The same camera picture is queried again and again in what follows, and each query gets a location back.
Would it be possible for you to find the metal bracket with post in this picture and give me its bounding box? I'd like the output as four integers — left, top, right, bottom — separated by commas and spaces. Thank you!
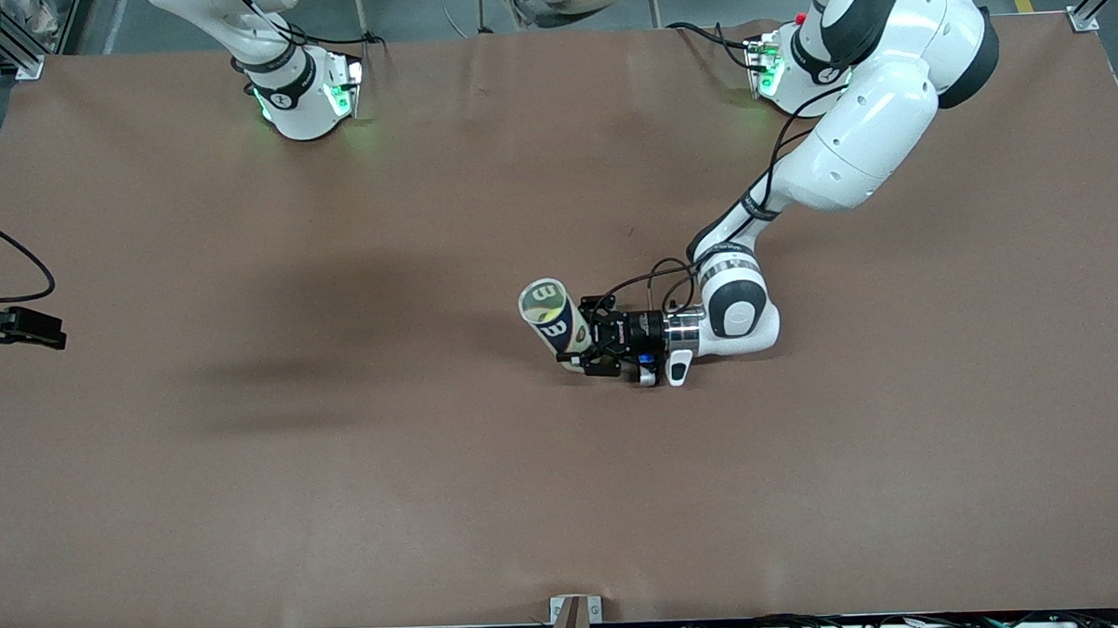
548, 594, 604, 628

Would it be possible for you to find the black base cable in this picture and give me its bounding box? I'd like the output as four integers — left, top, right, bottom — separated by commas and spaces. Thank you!
231, 0, 386, 57
665, 19, 758, 75

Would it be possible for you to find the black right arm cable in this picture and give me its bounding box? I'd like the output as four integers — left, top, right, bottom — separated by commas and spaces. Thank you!
0, 218, 58, 305

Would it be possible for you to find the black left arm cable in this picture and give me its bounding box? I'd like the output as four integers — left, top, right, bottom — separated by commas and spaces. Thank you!
581, 81, 862, 328

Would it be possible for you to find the black cable bundle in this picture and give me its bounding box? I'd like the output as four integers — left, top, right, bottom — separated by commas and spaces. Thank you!
658, 601, 1118, 628

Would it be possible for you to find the clear labelled tennis ball can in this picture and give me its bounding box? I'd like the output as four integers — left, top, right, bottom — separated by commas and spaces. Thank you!
517, 276, 595, 379

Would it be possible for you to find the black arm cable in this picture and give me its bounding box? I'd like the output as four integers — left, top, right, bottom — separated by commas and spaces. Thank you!
581, 81, 862, 328
0, 218, 58, 305

